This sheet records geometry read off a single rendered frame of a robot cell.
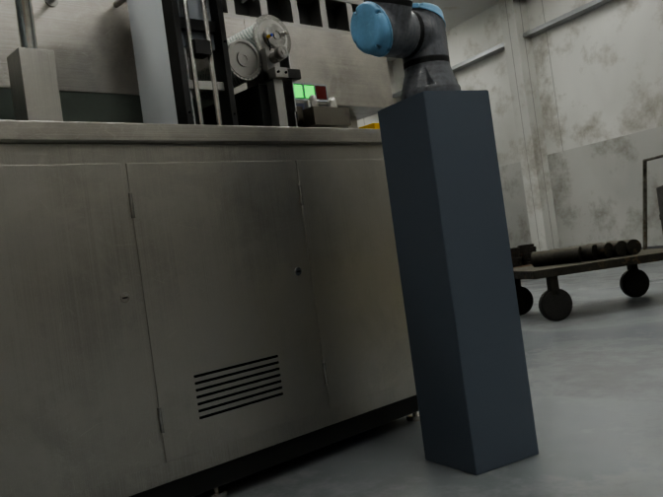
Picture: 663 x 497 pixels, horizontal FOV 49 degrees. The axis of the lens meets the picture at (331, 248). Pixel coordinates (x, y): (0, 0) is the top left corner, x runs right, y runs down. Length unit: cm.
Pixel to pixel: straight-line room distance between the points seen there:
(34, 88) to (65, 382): 78
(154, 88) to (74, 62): 26
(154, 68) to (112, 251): 78
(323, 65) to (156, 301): 154
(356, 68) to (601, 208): 810
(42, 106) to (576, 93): 970
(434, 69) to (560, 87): 956
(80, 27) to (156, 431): 129
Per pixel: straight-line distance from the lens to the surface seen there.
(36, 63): 202
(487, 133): 182
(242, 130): 182
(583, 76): 1108
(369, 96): 308
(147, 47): 228
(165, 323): 168
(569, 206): 1126
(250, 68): 228
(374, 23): 173
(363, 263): 206
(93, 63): 239
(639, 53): 1051
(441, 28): 187
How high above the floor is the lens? 55
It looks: level
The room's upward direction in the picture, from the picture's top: 8 degrees counter-clockwise
